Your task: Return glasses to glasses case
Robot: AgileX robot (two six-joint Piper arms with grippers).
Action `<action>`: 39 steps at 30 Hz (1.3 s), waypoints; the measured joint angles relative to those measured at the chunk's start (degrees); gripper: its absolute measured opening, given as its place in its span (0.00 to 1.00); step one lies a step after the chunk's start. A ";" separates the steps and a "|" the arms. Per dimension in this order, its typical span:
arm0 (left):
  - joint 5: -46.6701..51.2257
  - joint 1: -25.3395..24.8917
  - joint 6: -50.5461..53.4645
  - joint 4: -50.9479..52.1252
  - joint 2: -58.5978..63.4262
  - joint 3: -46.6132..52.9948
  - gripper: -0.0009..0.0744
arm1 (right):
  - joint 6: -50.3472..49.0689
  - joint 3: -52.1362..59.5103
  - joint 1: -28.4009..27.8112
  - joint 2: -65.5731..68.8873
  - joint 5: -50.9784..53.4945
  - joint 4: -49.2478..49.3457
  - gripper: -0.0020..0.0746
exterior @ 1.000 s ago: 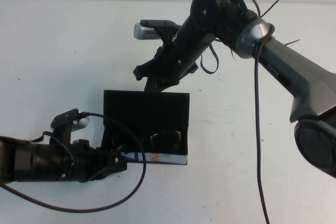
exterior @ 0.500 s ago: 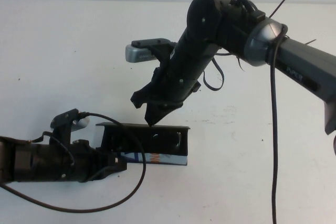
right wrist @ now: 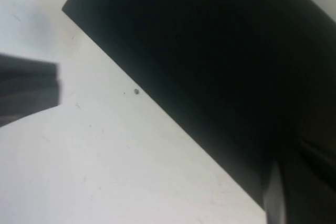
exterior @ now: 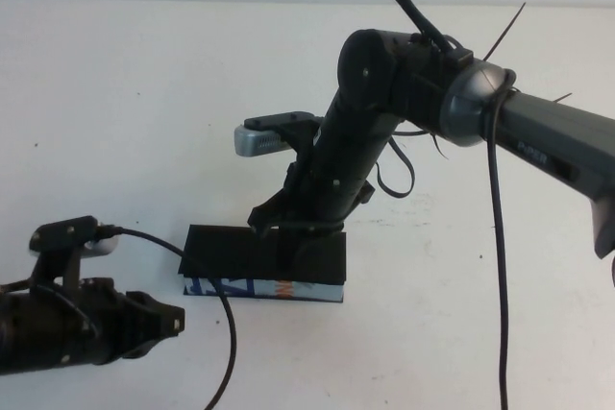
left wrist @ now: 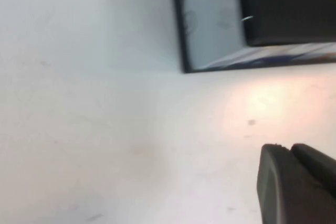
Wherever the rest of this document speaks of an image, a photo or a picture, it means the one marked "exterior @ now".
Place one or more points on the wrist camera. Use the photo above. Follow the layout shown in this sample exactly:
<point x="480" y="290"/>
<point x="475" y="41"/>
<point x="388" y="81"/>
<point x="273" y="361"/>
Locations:
<point x="101" y="248"/>
<point x="254" y="143"/>

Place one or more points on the black zip tie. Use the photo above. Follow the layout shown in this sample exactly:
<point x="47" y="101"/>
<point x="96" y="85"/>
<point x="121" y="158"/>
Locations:
<point x="438" y="148"/>
<point x="504" y="31"/>
<point x="399" y="4"/>
<point x="562" y="98"/>

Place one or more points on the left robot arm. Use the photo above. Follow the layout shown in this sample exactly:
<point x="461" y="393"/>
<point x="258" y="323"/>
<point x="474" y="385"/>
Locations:
<point x="29" y="333"/>

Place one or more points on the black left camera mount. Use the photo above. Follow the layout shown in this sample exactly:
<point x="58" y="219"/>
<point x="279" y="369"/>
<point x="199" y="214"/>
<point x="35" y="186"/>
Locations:
<point x="62" y="232"/>

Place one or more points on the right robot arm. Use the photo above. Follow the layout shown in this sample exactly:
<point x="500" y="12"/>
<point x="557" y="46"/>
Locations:
<point x="543" y="127"/>

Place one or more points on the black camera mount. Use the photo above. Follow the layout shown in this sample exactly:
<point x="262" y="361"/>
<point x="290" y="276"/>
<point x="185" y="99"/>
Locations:
<point x="62" y="232"/>
<point x="283" y="119"/>

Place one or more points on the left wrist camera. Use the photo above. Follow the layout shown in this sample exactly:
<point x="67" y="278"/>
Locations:
<point x="101" y="248"/>

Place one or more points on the black printed glasses case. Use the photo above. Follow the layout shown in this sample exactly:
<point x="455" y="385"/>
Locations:
<point x="226" y="256"/>

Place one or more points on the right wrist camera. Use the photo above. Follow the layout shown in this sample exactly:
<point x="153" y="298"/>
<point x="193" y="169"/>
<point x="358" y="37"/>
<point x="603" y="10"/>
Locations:
<point x="254" y="143"/>

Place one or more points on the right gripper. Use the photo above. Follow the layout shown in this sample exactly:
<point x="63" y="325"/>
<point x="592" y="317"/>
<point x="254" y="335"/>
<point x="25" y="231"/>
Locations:
<point x="307" y="208"/>

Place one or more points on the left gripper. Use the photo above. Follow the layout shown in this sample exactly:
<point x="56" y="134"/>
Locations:
<point x="110" y="319"/>

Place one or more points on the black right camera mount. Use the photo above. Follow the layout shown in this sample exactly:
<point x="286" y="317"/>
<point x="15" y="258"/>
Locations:
<point x="283" y="119"/>

